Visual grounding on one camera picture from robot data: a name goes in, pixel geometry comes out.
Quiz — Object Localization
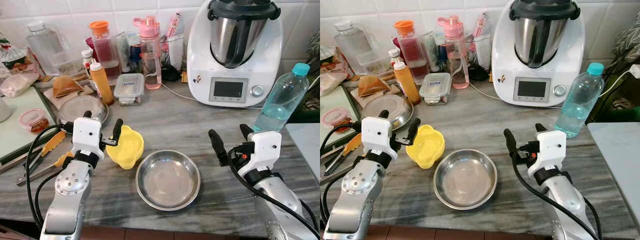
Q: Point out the flat steel plate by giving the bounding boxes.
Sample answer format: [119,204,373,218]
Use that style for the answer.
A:
[359,94,407,132]
[56,94,110,127]

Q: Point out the yellow plastic cup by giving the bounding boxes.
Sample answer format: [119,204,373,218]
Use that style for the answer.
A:
[406,124,446,170]
[106,125,145,170]

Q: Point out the brown spice bag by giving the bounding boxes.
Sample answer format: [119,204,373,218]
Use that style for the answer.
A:
[356,75,391,99]
[51,75,85,99]

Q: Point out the orange squeeze bottle white cap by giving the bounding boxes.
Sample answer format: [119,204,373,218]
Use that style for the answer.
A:
[393,61,422,106]
[89,61,115,106]

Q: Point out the clear lidded food box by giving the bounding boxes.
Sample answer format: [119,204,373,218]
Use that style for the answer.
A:
[418,72,453,106]
[113,73,146,107]

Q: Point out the clear water bottle teal cap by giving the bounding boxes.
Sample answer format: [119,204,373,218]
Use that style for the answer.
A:
[253,62,311,134]
[553,62,605,139]

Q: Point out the small pink-lidded tub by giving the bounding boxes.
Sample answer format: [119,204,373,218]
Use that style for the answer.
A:
[18,108,51,135]
[322,107,354,133]

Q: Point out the white cutting board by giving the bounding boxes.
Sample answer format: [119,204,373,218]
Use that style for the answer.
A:
[0,86,59,167]
[320,85,362,147]

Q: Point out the white kitchen food processor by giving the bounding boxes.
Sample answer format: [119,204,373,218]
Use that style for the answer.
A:
[491,0,586,108]
[186,0,285,109]

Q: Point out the round steel bowl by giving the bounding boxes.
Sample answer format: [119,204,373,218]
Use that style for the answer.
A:
[135,149,202,212]
[433,148,499,211]

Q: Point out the clear plastic food bag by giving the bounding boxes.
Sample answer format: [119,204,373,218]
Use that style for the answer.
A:
[0,72,40,99]
[320,71,349,97]

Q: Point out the white side table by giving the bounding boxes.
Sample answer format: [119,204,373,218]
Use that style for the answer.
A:
[285,122,321,182]
[587,121,640,232]

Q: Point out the orange-lidded clear container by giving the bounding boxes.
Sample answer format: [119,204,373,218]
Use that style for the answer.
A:
[393,20,426,81]
[88,20,123,81]

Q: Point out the clear jug white lid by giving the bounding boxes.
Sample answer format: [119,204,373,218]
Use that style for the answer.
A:
[26,20,71,77]
[333,20,377,77]

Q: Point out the small black object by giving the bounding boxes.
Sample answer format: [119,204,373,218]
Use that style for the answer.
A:
[160,64,181,82]
[467,64,490,82]

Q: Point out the pink drinking bottle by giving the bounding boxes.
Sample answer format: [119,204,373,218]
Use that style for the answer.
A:
[132,15,164,91]
[437,15,471,90]

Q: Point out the patterned grey cushion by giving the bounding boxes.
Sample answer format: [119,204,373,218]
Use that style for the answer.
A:
[610,14,640,62]
[305,31,321,62]

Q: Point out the pink printed packet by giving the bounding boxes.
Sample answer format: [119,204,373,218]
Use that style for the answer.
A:
[166,13,182,39]
[472,12,489,39]

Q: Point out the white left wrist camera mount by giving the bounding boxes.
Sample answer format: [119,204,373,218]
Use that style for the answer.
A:
[361,116,396,156]
[71,117,105,160]

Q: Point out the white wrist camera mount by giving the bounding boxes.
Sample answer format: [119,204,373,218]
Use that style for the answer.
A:
[530,130,568,174]
[237,131,283,176]
[71,117,105,160]
[361,116,396,156]

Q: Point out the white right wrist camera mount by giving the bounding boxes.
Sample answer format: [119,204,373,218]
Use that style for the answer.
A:
[530,130,568,174]
[237,131,283,176]

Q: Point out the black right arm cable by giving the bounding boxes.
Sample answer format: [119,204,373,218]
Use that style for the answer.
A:
[226,147,321,240]
[510,150,603,240]

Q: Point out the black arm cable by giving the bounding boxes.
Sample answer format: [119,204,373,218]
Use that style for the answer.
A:
[510,150,603,240]
[320,122,365,221]
[226,147,321,240]
[24,124,76,227]

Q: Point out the orange-handled metal tongs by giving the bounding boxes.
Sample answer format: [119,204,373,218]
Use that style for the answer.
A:
[321,132,364,187]
[14,130,74,187]

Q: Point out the white power cable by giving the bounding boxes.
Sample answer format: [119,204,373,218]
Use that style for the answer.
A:
[467,82,507,102]
[160,82,202,104]

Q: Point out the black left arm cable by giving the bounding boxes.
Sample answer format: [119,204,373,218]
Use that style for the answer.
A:
[320,122,365,221]
[24,124,76,227]

